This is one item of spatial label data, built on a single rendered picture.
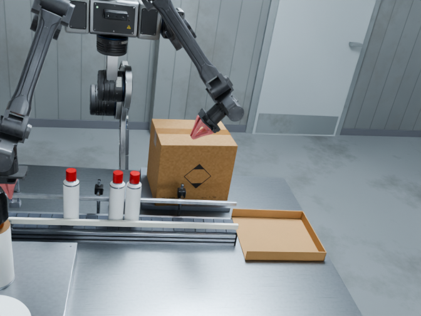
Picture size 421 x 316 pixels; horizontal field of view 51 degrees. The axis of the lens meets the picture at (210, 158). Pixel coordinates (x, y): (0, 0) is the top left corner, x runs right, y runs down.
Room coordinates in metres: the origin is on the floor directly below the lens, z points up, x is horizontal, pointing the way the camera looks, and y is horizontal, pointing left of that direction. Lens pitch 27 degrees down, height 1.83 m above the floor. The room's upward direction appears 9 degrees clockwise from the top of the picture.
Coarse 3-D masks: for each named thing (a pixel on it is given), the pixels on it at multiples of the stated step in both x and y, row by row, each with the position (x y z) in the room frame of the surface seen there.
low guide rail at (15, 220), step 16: (48, 224) 1.16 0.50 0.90; (64, 224) 1.17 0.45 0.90; (80, 224) 1.18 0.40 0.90; (96, 224) 1.19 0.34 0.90; (112, 224) 1.20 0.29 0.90; (128, 224) 1.21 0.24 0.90; (144, 224) 1.22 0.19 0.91; (160, 224) 1.24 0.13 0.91; (176, 224) 1.25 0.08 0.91; (192, 224) 1.26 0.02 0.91; (208, 224) 1.27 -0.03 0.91; (224, 224) 1.29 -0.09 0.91
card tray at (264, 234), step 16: (240, 224) 1.42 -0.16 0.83; (256, 224) 1.44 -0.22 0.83; (272, 224) 1.46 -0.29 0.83; (288, 224) 1.47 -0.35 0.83; (304, 224) 1.49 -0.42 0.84; (240, 240) 1.32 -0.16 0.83; (256, 240) 1.34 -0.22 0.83; (272, 240) 1.35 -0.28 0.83; (288, 240) 1.37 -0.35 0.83; (304, 240) 1.39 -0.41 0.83; (256, 256) 1.23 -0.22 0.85; (272, 256) 1.24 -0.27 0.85; (288, 256) 1.25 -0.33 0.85; (304, 256) 1.27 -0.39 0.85; (320, 256) 1.28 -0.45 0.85
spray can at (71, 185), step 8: (72, 168) 1.22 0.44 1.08; (72, 176) 1.20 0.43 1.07; (64, 184) 1.19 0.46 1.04; (72, 184) 1.19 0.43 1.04; (64, 192) 1.19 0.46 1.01; (72, 192) 1.19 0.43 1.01; (64, 200) 1.19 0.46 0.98; (72, 200) 1.19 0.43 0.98; (64, 208) 1.19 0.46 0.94; (72, 208) 1.19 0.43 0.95; (64, 216) 1.19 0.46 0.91; (72, 216) 1.19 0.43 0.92
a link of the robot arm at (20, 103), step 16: (48, 16) 1.28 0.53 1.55; (64, 16) 1.31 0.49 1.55; (48, 32) 1.26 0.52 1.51; (32, 48) 1.22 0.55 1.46; (48, 48) 1.25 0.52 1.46; (32, 64) 1.20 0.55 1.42; (32, 80) 1.18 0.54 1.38; (16, 96) 1.14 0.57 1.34; (32, 96) 1.16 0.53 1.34; (16, 112) 1.12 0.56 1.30; (0, 128) 1.08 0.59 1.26; (16, 128) 1.10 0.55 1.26
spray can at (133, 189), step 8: (136, 176) 1.24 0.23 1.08; (128, 184) 1.24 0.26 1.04; (136, 184) 1.25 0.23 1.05; (128, 192) 1.24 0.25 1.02; (136, 192) 1.24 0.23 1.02; (128, 200) 1.24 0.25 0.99; (136, 200) 1.24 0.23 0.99; (128, 208) 1.23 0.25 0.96; (136, 208) 1.24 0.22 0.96; (128, 216) 1.23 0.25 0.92; (136, 216) 1.24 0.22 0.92
